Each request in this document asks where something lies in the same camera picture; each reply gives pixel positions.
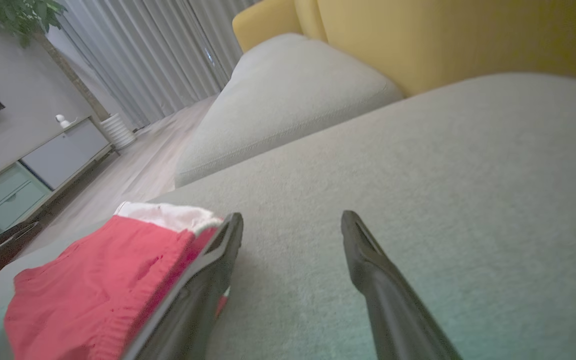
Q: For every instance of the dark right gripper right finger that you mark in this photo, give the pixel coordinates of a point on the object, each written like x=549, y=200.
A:
x=393, y=310

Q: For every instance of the grey and white TV cabinet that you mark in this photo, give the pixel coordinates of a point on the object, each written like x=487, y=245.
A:
x=63, y=155

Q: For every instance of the red and white basketball jersey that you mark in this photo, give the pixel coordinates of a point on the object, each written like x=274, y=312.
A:
x=93, y=285

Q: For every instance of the white ribbed plant pot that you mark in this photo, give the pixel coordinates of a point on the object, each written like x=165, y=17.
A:
x=117, y=131

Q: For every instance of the grey fabric sofa seat cushion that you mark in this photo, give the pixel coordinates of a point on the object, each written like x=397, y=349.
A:
x=288, y=100

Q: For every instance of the grey pleated curtain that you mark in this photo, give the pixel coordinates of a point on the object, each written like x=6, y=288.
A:
x=153, y=50

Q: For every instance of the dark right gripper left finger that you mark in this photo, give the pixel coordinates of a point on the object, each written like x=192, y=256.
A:
x=198, y=305

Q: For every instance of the large grey fabric sofa ottoman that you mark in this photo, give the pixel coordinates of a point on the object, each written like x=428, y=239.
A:
x=443, y=175

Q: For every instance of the yellow sofa backrest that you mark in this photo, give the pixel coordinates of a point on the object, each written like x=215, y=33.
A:
x=443, y=40

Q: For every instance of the green leafy indoor tree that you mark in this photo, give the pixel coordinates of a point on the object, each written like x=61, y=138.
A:
x=13, y=15

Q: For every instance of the small white figurine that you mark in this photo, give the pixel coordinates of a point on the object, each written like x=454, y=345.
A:
x=63, y=121

